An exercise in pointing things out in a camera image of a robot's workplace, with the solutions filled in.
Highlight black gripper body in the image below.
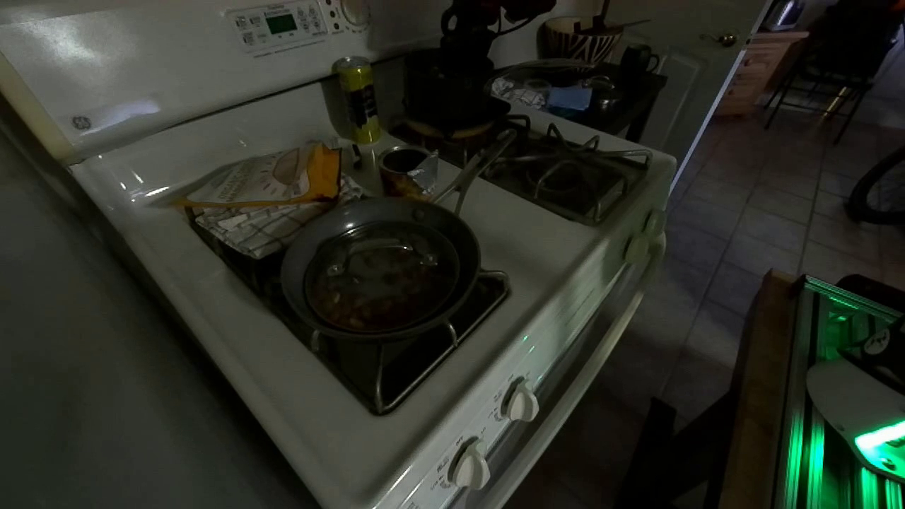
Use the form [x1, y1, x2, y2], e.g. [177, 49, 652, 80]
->
[440, 0, 503, 63]

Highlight black cooking pot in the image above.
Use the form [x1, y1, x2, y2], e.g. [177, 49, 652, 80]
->
[403, 46, 517, 141]

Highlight jar with yellow label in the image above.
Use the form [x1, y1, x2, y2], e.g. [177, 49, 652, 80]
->
[331, 53, 387, 147]

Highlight blue cloth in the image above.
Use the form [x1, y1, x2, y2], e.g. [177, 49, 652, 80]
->
[543, 82, 597, 118]

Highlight small metal cup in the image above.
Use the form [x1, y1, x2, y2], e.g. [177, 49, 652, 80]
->
[376, 141, 443, 202]

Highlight striped woven basket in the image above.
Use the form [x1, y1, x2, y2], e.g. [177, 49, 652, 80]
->
[536, 12, 631, 65]

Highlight black burner grate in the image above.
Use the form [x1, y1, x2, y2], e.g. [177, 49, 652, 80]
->
[387, 110, 657, 229]
[188, 202, 516, 418]

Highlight black mug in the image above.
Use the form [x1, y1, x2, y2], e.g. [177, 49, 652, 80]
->
[614, 42, 666, 90]

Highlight white GE gas stove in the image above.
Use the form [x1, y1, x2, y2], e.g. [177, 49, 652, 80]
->
[0, 0, 683, 509]

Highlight grey frying pan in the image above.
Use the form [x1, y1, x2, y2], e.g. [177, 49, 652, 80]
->
[277, 124, 525, 345]

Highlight clear plastic food bag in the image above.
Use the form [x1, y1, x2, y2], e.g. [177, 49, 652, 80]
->
[181, 140, 349, 216]

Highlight wooden cabinet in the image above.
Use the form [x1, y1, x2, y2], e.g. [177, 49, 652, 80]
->
[718, 26, 816, 123]

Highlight white stove knob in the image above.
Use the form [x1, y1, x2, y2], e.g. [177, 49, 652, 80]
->
[498, 377, 543, 428]
[444, 435, 495, 496]

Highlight black chair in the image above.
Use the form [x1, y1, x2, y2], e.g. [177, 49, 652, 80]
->
[761, 0, 902, 147]

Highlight dark bicycle wheel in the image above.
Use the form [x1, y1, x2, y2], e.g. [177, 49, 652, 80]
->
[840, 147, 905, 229]

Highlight wooden board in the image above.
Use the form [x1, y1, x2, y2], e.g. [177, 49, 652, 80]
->
[714, 270, 806, 509]

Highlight green lit equipment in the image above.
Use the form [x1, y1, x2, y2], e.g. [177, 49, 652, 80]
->
[769, 271, 905, 509]

